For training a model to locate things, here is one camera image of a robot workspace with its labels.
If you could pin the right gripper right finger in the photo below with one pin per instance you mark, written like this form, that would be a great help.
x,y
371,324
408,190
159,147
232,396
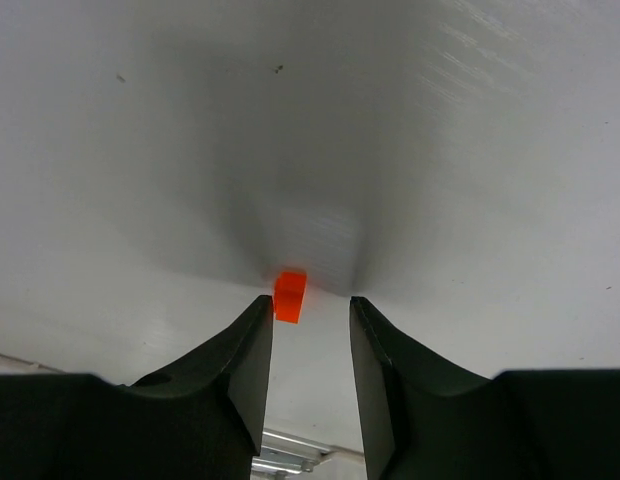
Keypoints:
x,y
424,417

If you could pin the small orange blue lego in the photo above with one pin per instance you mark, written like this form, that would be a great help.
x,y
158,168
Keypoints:
x,y
288,296

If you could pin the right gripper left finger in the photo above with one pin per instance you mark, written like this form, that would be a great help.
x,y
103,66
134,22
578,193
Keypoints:
x,y
199,417

